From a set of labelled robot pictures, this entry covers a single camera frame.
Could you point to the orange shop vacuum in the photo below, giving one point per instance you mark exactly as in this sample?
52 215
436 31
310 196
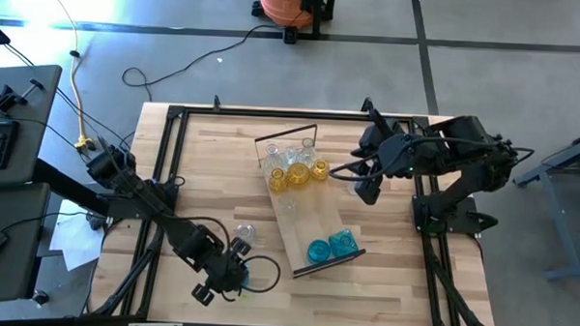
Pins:
283 8

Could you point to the black support beam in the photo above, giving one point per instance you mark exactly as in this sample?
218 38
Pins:
67 184

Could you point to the black caster wheel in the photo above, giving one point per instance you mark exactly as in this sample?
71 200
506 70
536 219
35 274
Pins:
40 297

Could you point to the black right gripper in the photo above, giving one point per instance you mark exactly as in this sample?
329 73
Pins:
389 152

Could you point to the wooden shelf with black frame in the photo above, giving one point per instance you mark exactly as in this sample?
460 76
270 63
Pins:
312 217

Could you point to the white paper sheet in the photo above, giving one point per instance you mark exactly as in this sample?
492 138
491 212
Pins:
74 242

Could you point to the teal embossed glass vase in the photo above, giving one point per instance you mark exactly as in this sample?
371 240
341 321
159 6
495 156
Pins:
246 278

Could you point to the black aluminium table frame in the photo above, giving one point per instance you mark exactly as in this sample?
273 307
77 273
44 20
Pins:
272 113

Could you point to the grey metal stand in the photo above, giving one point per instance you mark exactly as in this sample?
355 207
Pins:
559 223

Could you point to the teal star-cut glass vase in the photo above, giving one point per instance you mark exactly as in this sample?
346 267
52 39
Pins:
343 243

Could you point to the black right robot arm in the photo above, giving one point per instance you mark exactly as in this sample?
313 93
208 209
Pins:
464 154

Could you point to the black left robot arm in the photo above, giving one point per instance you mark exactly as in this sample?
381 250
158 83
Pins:
172 222

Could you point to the black desk clamp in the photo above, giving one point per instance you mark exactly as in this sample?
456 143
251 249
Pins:
4 100

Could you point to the clear diamond-cut tall vase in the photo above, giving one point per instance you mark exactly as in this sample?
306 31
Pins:
272 152

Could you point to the clear slender glass carafe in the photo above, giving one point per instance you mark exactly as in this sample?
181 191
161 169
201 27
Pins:
308 146

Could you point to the teal quilted glass vase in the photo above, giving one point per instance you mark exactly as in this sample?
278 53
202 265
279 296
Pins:
319 251

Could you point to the clear ribbed glass jar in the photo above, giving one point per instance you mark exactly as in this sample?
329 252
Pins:
245 231
290 156

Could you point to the yellow hobnail glass vase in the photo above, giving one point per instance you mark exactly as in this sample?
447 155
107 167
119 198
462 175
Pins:
298 176

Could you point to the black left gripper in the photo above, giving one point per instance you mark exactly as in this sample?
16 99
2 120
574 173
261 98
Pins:
223 271

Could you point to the yellow ribbed glass jar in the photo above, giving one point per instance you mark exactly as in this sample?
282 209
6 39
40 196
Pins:
320 170

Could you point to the dark grey desk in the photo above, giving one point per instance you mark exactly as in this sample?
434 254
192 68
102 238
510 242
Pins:
20 270
34 139

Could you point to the yellow grid-pattern glass vase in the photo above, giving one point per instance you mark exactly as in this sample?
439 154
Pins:
278 181

